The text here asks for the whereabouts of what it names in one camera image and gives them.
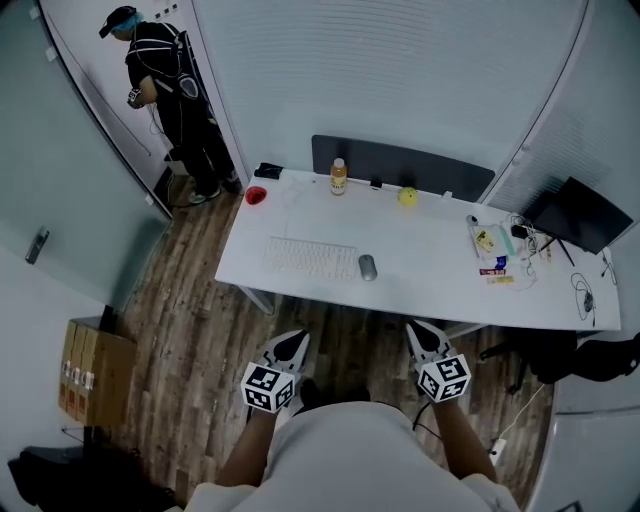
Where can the black bag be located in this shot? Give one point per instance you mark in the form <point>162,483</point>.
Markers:
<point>90,480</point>

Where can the person's right forearm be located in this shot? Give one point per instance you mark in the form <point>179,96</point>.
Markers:
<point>465,440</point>

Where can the pale yellow packet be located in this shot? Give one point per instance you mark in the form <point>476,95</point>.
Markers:
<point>501,279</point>

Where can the white power strip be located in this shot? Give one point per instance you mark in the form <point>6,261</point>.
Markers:
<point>496,446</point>

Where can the yellow snack packet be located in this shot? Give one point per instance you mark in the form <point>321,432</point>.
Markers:
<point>485,240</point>

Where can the black charger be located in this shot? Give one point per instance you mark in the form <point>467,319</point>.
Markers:
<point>520,231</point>

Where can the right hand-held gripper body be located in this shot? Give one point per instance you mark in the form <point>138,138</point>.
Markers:
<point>445,377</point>

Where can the person's dark legs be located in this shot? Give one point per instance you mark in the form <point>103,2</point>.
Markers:
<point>311,395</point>

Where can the small black box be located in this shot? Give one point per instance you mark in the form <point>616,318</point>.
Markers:
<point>268,171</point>

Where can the red ashtray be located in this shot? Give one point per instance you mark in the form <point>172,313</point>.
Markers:
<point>255,195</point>

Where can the blue packet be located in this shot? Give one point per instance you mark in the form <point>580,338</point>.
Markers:
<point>500,261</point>

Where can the red snack packet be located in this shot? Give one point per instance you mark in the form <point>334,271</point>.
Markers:
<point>492,272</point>

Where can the grey mouse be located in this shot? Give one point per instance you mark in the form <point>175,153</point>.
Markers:
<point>368,267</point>

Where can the small black desk clip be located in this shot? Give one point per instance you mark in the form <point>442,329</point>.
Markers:
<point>376,183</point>

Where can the person's white shirt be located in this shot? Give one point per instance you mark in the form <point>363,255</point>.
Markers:
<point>350,460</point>

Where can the yellow ball toy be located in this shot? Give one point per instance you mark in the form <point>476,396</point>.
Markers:
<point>407,197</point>

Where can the grey bin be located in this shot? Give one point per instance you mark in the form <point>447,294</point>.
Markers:
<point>176,165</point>

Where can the dark grey desk divider panel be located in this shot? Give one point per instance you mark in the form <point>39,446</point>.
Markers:
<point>400,162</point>

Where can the black office chair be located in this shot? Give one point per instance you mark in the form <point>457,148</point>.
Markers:
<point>575,362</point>

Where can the brown cardboard box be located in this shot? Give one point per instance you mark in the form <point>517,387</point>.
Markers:
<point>112,380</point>
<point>66,365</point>
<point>76,370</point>

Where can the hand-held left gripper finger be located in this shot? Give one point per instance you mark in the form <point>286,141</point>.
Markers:
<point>303,352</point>
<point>280,340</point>

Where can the person's left forearm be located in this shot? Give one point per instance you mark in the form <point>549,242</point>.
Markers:
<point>247,450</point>

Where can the orange juice bottle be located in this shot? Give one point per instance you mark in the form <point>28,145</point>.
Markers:
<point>338,179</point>

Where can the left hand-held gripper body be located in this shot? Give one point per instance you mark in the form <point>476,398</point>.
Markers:
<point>267,387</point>

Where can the clear plastic bag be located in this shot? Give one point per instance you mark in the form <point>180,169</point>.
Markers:
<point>292,194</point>

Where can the white keyboard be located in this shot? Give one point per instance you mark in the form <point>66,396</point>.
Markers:
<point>310,257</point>

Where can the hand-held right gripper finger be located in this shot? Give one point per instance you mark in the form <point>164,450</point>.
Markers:
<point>434,337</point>
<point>413,347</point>

